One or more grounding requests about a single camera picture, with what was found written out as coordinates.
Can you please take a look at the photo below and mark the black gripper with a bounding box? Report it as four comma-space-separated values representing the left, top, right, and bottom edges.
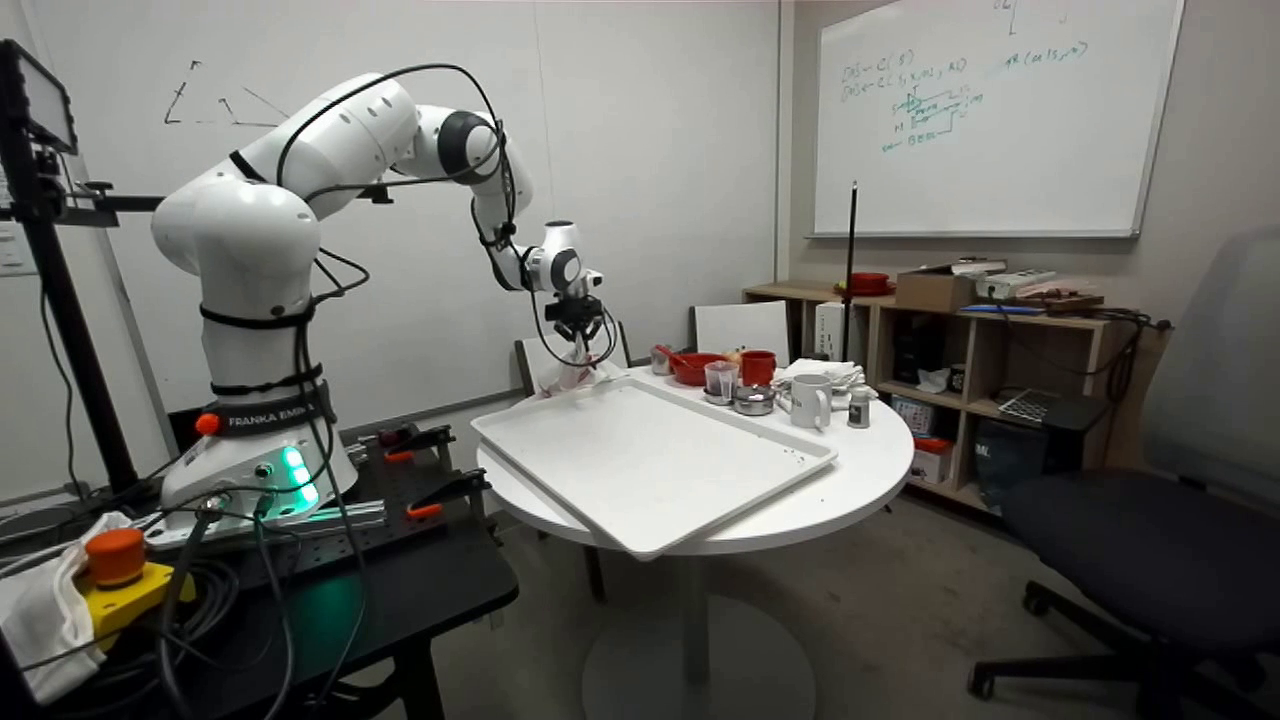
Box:
539, 294, 614, 368

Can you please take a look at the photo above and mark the white rectangular tray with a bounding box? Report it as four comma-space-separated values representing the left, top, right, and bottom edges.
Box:
470, 368, 839, 562

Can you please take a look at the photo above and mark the white chair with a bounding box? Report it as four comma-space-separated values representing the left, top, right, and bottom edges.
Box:
518, 320, 631, 401
687, 299, 791, 374

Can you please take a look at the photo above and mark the black orange clamp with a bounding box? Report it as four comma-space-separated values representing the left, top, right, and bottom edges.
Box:
349, 420, 460, 468
401, 492, 489, 530

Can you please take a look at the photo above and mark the clear glass cup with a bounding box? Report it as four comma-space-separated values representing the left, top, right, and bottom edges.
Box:
778, 374, 839, 432

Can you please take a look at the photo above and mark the white folded cloth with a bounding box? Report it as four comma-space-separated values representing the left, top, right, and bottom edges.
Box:
782, 355, 872, 401

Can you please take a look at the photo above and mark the thin black pole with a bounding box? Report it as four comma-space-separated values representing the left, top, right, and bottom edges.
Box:
839, 183, 866, 365

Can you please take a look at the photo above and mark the black robot table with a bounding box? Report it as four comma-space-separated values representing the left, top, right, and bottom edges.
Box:
0, 426, 525, 720

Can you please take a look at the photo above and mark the round white table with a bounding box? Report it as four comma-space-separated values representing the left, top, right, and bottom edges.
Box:
482, 365, 919, 720

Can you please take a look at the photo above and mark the brown cardboard box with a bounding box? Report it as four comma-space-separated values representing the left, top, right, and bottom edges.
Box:
894, 270, 979, 316

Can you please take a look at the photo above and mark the red white box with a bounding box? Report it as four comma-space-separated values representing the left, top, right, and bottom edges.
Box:
911, 435, 961, 484

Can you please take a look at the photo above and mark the wooden shelf unit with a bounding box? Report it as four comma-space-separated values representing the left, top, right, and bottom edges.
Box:
740, 279, 1173, 522

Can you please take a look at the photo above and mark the black storage bin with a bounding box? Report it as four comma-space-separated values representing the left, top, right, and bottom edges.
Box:
970, 418, 1060, 506

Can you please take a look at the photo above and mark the stack of books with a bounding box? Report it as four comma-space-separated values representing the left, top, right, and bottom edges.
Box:
970, 260, 1112, 320

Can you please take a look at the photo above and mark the black flat device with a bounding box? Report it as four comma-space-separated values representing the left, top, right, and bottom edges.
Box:
992, 385, 1112, 435

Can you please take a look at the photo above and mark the black equipment stand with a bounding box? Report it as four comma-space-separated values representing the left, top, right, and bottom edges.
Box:
0, 37, 154, 506

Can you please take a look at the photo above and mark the red button yellow box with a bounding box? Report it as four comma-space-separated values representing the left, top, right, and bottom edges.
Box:
73, 526, 184, 640

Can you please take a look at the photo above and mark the white paper sign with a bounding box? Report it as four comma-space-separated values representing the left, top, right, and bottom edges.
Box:
0, 215, 41, 279

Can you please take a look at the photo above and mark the grey back black office chair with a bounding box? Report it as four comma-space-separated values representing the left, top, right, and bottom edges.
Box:
970, 227, 1280, 720

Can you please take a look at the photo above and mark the white rag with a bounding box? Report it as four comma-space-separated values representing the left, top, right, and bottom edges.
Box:
0, 507, 138, 710

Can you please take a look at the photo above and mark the wall whiteboard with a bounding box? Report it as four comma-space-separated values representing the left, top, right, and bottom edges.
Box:
808, 0, 1189, 246

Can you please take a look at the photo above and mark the black cable bundle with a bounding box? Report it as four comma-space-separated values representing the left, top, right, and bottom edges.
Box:
138, 484, 372, 720

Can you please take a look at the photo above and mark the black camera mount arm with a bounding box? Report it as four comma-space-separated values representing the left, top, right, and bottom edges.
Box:
55, 181, 401, 222

